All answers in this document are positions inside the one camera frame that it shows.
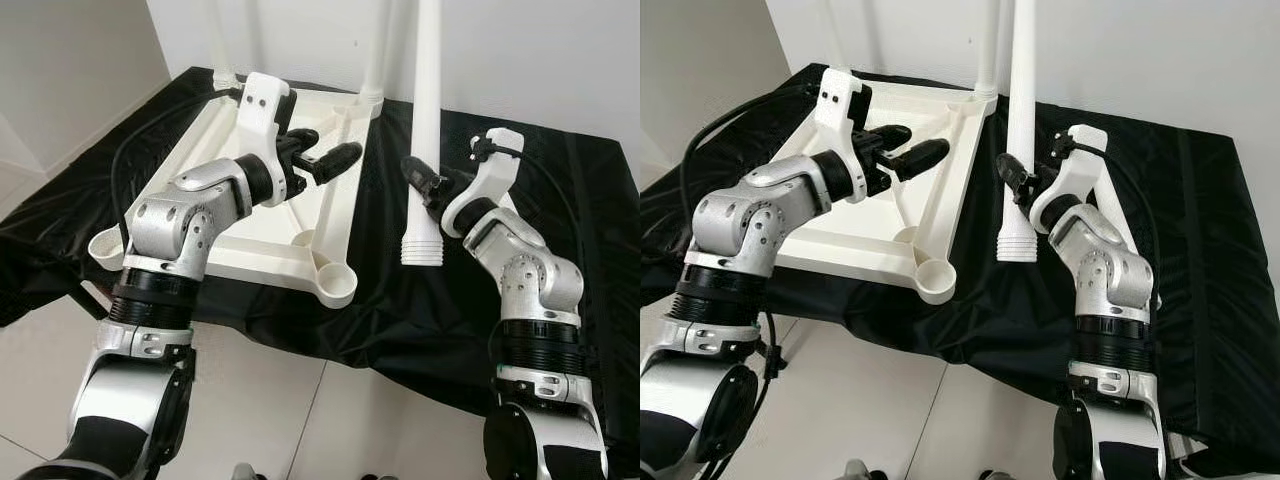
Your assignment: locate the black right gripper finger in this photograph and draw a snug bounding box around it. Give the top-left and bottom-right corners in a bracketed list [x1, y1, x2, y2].
[402, 156, 445, 199]
[998, 153, 1037, 201]

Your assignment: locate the white plastic children table top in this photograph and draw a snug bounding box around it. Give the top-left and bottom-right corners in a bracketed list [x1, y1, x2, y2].
[88, 85, 387, 309]
[770, 80, 999, 307]

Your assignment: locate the white plastic table leg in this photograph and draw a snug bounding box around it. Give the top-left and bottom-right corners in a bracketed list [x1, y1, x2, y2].
[362, 0, 410, 103]
[400, 0, 447, 267]
[997, 0, 1042, 264]
[975, 0, 1005, 101]
[205, 0, 242, 93]
[815, 0, 853, 81]

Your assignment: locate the black cloth table cover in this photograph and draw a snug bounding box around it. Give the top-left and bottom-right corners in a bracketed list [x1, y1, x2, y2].
[640, 62, 1280, 477]
[0, 65, 641, 473]

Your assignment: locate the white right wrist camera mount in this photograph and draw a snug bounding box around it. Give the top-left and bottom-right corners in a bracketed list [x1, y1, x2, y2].
[442, 128, 527, 240]
[1030, 123, 1112, 237]

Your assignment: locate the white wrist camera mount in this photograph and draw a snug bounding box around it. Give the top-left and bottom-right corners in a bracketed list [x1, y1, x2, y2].
[442, 128, 527, 240]
[1030, 123, 1112, 237]
[238, 72, 299, 207]
[815, 68, 877, 202]

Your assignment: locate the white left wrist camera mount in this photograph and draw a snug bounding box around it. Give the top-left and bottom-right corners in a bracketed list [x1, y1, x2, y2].
[238, 72, 299, 207]
[815, 68, 877, 202]

